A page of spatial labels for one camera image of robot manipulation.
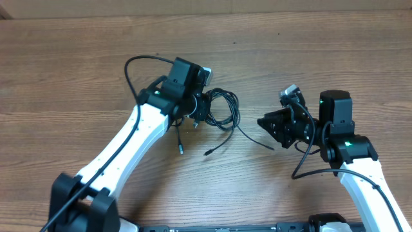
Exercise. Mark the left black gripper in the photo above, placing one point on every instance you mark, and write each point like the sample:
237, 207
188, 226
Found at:
201, 112

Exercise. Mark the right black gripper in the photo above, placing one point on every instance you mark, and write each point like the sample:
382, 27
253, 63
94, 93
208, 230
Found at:
283, 125

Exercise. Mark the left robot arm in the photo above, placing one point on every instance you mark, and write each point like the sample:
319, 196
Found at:
88, 201

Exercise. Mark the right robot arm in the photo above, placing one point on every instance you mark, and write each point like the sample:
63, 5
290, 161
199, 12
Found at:
352, 158

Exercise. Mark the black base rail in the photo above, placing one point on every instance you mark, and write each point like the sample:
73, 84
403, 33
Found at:
311, 226

